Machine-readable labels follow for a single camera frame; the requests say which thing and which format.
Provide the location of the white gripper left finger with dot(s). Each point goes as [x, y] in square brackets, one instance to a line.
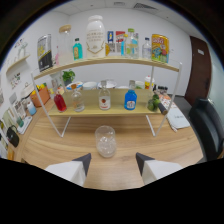
[71, 169]

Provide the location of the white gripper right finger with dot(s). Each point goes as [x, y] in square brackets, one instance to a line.
[156, 169]

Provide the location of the small red liquid bottle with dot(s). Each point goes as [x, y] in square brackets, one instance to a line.
[60, 102]

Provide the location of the light blue cup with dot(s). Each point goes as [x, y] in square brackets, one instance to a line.
[31, 109]

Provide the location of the yellow cup white lid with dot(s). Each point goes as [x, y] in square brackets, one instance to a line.
[149, 82]

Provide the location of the clear glass with ice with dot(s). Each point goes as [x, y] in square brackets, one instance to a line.
[106, 143]

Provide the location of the white folded cloth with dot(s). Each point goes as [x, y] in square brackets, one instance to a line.
[178, 118]

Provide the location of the white flat tray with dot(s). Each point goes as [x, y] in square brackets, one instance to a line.
[25, 125]

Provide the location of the lime jar with cork lid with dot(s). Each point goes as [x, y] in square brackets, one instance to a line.
[154, 102]

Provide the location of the black armchair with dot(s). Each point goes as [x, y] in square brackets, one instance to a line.
[208, 126]

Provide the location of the black kettle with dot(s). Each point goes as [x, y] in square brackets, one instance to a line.
[12, 136]

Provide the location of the orange printed sheet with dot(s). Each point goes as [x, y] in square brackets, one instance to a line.
[165, 98]

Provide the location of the blue liquid bottle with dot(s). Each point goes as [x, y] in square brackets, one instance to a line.
[130, 101]

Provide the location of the clear bottle red label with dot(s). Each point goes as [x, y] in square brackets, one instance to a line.
[104, 101]

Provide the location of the orange storage basket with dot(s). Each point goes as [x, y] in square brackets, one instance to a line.
[41, 96]

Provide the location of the dark small condiment bottles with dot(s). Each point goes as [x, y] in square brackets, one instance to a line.
[161, 89]

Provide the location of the white two-tier wooden shelf rack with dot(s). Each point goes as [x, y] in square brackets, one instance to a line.
[116, 98]

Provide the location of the blue rimmed bowl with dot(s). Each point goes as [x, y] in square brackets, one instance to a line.
[74, 85]

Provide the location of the small white bowl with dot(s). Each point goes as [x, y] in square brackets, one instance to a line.
[89, 85]

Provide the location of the green potted plant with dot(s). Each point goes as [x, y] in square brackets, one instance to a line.
[69, 76]

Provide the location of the large white bowl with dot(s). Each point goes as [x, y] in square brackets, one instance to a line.
[111, 84]

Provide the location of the brown door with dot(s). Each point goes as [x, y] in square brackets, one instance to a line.
[198, 71]

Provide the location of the small teal bottle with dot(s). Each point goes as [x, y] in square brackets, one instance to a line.
[77, 50]

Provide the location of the black tall can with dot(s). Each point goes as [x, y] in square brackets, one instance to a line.
[44, 53]

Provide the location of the small clear water bottle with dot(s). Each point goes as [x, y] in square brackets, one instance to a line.
[147, 50]

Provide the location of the glass jar wooden lid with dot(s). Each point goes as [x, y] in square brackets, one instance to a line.
[65, 46]

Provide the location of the blue bottle yellow cap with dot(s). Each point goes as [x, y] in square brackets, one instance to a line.
[123, 46]

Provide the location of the large white bottle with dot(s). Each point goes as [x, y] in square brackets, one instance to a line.
[95, 38]

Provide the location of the wooden wall shelf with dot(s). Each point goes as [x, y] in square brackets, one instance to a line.
[18, 62]

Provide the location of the red wall poster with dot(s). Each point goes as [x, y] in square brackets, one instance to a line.
[119, 36]

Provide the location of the blue wall poster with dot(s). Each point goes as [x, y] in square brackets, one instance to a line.
[110, 36]

